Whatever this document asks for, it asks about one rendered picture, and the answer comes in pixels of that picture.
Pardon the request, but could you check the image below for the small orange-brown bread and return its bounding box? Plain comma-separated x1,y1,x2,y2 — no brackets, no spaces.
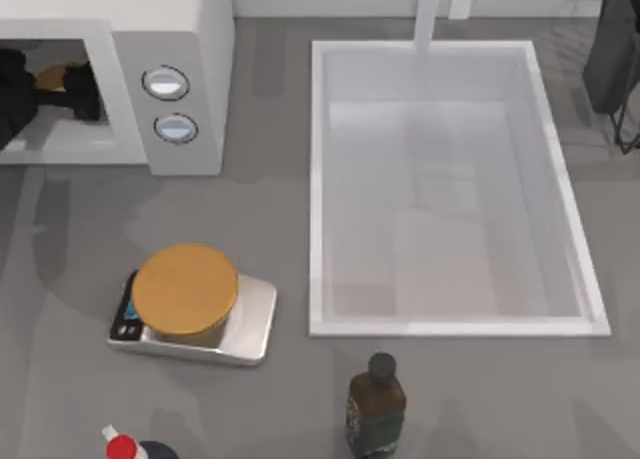
33,64,70,91

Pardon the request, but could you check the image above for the round grey microwave knob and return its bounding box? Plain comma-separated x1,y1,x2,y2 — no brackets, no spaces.
141,65,191,102
153,112,200,145

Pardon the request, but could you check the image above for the pale microwave oven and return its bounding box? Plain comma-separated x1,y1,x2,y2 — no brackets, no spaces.
0,18,234,177

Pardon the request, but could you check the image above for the silver kitchen scale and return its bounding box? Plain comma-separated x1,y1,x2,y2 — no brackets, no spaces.
106,268,278,369

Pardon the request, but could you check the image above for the tall white tap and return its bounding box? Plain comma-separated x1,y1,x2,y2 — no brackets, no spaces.
411,0,447,56

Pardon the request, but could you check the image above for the white sink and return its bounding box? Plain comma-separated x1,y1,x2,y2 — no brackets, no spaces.
307,39,613,340

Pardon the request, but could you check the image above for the brown bottle with black cap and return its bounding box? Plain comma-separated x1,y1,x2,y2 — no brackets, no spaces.
343,352,408,459

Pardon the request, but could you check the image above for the black stand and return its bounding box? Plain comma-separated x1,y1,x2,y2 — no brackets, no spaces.
581,0,640,156

